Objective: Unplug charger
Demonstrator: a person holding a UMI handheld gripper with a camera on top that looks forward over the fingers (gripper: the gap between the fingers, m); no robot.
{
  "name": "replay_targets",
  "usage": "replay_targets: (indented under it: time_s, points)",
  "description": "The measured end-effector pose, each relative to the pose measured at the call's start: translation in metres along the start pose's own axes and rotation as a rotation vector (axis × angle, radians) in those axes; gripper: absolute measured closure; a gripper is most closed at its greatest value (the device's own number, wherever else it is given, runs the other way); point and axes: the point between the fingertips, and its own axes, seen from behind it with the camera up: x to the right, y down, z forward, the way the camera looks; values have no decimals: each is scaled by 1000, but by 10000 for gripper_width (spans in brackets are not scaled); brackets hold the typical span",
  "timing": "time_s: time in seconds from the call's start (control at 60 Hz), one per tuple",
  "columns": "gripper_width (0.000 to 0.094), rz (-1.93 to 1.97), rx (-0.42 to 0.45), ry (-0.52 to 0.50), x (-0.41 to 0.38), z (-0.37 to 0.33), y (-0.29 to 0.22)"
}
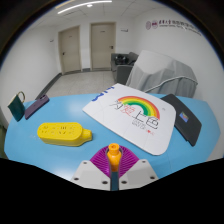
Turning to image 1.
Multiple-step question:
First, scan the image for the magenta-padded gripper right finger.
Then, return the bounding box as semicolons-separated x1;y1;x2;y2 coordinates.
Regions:
116;147;160;192

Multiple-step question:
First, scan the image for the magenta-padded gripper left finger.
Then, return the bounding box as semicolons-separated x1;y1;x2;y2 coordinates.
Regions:
70;148;113;192

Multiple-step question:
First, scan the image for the yellow power strip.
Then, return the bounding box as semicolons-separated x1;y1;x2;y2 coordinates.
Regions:
36;121;94;148

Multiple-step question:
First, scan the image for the white rainbow-print mouse pad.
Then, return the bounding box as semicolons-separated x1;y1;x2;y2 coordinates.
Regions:
82;82;177;157

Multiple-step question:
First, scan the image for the black flat pad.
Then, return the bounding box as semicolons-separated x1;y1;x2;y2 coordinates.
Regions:
159;93;203;147

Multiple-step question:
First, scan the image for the purple smartphone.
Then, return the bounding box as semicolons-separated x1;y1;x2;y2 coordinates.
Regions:
23;93;51;121

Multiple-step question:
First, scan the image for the grey cloth-covered furniture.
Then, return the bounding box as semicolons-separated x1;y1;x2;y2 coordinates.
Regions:
125;49;199;100

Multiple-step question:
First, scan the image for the beige door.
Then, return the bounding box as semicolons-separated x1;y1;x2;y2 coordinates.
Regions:
89;21;117;71
57;25;82;75

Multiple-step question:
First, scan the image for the long ceiling light strip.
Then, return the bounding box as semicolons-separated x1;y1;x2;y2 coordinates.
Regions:
56;0;114;15

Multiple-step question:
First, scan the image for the teal mug with gold handle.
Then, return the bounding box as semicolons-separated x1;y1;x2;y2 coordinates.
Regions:
7;90;27;123

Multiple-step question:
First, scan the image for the wall logo sign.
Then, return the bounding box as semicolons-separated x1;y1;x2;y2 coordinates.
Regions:
144;17;203;36

